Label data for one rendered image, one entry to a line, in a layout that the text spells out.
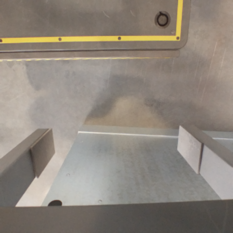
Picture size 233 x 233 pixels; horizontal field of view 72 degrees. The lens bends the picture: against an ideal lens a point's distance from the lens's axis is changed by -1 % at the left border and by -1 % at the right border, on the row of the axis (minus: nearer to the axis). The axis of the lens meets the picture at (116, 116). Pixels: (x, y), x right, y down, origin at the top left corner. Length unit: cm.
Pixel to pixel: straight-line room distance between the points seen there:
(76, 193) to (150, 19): 48
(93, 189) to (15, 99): 65
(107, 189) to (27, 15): 49
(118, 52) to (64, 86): 42
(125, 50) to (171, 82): 42
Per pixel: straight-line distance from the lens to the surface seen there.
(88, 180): 47
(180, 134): 16
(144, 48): 49
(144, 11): 51
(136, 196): 43
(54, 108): 87
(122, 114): 83
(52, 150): 17
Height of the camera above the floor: 80
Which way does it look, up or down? 74 degrees down
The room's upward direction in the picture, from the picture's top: 174 degrees clockwise
